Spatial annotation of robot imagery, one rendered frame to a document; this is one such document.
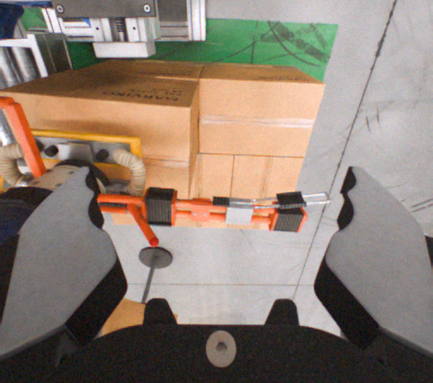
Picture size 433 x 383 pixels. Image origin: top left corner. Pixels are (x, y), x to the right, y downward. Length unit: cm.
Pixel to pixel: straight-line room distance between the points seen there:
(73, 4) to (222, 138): 81
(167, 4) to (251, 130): 79
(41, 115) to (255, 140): 91
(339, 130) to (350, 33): 67
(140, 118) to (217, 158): 61
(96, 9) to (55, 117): 39
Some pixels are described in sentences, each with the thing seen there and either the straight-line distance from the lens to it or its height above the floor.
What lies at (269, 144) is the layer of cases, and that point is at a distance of 124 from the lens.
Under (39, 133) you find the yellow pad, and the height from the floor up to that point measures 107.
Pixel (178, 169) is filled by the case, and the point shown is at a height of 94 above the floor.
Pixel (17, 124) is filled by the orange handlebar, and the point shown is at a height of 119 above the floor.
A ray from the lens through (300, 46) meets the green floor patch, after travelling 171.
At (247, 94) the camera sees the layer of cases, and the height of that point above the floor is 54.
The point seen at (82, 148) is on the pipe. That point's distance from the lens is 70.
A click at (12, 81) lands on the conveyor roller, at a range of 147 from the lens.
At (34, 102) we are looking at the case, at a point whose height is 94.
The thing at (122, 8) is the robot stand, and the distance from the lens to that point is 63.
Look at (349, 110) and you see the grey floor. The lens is 197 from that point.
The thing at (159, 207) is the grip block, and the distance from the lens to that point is 61.
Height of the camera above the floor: 163
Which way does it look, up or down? 58 degrees down
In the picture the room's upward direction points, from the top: 179 degrees counter-clockwise
